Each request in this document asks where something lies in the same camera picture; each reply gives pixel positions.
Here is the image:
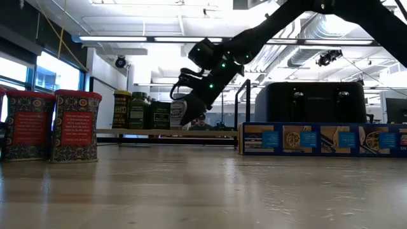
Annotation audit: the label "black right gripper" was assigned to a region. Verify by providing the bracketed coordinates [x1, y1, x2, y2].
[179, 59, 246, 127]

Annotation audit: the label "green black-lid spice tin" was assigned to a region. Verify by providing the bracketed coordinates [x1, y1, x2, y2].
[149, 100, 172, 130]

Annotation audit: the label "green-label glass spice jar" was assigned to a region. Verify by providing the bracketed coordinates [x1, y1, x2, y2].
[128, 91, 152, 130]

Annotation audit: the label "yellow-lid spice jar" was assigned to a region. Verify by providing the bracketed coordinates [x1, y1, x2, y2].
[111, 90, 132, 130]

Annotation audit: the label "red-lid patterned spice tin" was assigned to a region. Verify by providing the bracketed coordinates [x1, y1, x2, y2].
[50, 89, 103, 164]
[1, 89, 57, 162]

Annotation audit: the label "wooden shelf black legs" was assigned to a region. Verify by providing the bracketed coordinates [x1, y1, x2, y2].
[96, 78, 252, 149]

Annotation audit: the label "person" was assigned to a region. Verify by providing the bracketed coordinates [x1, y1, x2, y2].
[188, 114, 214, 131]

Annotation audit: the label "long ceiling lamp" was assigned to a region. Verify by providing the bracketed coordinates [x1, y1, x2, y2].
[266, 38, 375, 46]
[71, 34, 149, 44]
[154, 36, 223, 44]

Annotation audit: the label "black four-slot toaster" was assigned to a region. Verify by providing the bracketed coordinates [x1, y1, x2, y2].
[254, 81, 368, 125]

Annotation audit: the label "blue plastic wrap box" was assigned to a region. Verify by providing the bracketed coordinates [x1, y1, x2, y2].
[237, 121, 407, 159]

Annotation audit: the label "black ceiling spotlight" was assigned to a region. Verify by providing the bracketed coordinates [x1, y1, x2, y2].
[315, 49, 344, 67]

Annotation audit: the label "black monitor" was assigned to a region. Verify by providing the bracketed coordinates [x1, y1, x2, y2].
[385, 97, 407, 125]

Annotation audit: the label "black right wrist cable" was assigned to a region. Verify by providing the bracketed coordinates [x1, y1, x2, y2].
[170, 67, 204, 101]

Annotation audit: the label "silver ventilation duct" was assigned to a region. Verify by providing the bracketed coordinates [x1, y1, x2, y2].
[247, 14, 344, 74]

